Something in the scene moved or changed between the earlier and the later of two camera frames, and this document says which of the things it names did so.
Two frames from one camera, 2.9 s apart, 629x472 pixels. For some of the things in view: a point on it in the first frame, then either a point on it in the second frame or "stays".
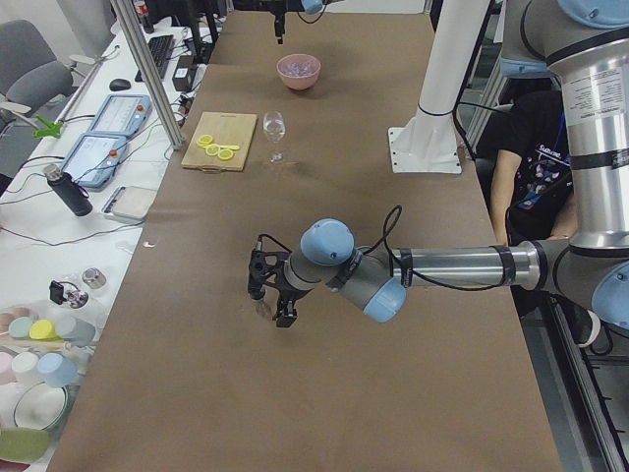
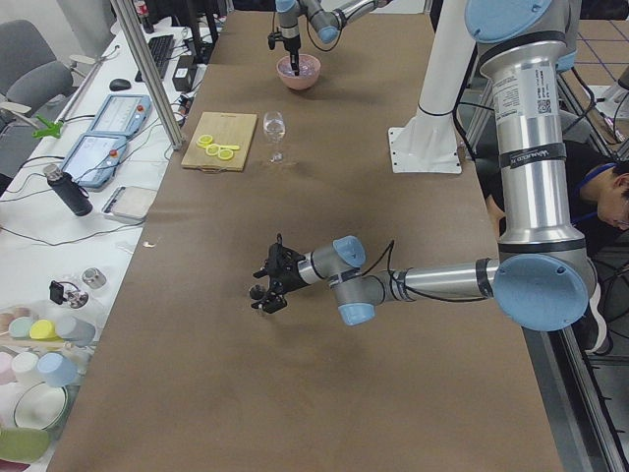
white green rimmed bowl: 40,406 stays
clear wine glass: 274,127 stays
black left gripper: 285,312 -> 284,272
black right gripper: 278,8 -> 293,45
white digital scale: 130,202 stays
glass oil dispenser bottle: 68,292 stays
